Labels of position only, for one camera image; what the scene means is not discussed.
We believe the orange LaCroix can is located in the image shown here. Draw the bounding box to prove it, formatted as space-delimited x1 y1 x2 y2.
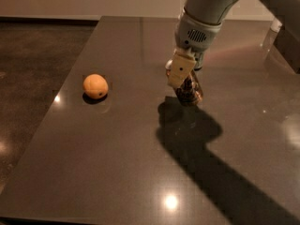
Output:
172 70 203 106

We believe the orange fruit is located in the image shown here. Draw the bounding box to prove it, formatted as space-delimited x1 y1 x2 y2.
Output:
82 74 109 99

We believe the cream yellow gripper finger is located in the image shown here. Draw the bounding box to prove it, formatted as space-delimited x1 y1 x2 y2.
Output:
166 48 196 88

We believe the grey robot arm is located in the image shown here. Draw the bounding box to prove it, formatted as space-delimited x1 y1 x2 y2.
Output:
167 0 300 88

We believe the clear plastic water bottle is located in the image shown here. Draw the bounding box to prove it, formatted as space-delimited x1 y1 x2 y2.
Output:
261 18 282 56

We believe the green white soda can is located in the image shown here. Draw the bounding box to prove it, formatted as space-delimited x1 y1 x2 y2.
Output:
194 52 204 70

